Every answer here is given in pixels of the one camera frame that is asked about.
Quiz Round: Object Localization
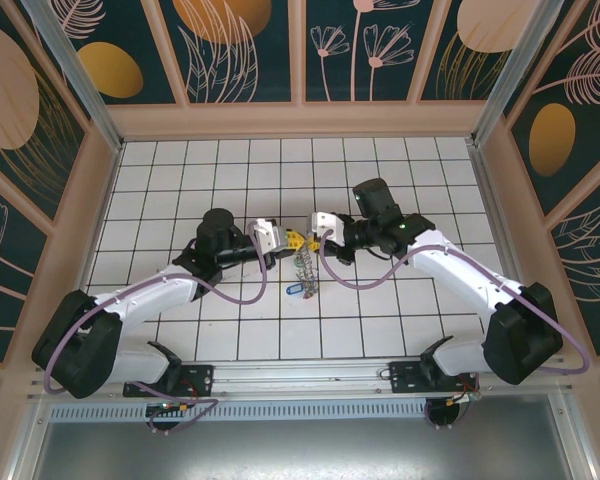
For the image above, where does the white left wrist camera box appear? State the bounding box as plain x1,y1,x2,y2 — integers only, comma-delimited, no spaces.
248,217,282,257

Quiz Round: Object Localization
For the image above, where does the wall panel with pink flowers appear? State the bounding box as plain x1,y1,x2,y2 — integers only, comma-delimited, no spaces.
299,0,436,105

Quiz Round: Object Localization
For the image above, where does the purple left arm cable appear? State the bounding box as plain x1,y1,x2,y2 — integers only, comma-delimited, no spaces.
42,238,276,436

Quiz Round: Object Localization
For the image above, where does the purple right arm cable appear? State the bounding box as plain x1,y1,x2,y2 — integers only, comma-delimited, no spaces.
319,229,592,431

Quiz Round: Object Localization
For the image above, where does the wall panel with yellow oval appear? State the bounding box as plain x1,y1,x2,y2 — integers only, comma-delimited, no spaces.
54,0,189,107

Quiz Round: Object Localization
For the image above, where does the grey slotted cable duct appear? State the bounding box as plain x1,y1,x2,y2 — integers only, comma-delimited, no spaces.
47,401,556,422

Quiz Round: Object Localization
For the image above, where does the wall panel with cream oval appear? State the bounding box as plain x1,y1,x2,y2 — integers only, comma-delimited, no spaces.
0,0,91,229

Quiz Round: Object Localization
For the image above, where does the wall panel with cream circle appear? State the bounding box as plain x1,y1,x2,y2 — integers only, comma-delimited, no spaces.
417,0,529,104

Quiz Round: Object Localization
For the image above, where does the wall panel with feather lines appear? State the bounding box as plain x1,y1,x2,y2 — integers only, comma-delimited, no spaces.
544,164,600,359

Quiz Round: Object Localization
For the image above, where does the metal keychain with keys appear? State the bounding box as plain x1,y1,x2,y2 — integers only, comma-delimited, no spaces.
292,242,322,301

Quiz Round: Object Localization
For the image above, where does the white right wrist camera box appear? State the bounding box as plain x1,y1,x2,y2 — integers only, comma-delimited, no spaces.
306,211,346,242

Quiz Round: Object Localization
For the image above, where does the wall panel with orange circle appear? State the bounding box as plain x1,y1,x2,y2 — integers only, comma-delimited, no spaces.
157,0,301,105

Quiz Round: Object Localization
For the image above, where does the grey metal sheet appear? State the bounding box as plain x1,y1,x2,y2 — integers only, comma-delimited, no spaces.
29,418,597,480

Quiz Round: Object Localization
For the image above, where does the aluminium frame post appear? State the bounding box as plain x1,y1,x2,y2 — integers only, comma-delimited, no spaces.
468,0,547,147
19,0,127,154

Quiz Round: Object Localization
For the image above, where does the wall panel with single flower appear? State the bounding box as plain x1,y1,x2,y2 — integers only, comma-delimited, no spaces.
0,149,56,366

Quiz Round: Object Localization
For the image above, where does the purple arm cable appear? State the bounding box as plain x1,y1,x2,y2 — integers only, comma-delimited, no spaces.
42,238,276,436
319,229,592,431

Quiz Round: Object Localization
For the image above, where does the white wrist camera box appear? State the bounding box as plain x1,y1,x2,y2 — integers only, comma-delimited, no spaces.
306,211,346,242
248,217,282,257

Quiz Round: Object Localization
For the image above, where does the wall panel with orange oval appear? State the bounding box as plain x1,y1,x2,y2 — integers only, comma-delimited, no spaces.
502,0,600,219

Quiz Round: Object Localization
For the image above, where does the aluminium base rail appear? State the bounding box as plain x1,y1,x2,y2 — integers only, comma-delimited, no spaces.
27,360,574,404

